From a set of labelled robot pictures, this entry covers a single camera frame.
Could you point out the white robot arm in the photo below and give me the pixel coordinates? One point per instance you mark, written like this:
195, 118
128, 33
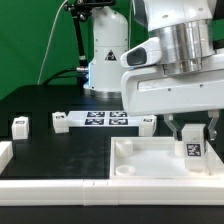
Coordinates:
177, 70

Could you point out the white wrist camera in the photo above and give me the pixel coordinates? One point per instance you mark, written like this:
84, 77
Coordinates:
146, 54

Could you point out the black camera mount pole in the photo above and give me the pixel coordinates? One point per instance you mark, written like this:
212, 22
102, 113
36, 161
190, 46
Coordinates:
80, 11

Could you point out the white square tabletop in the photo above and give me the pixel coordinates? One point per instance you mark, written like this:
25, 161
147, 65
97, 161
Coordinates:
157, 158

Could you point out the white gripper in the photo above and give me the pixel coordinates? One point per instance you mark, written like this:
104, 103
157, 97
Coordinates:
145, 92

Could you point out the white U-shaped fence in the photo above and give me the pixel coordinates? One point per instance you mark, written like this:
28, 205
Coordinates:
109, 191

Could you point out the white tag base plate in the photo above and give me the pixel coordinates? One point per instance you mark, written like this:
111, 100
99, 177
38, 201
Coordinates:
102, 119

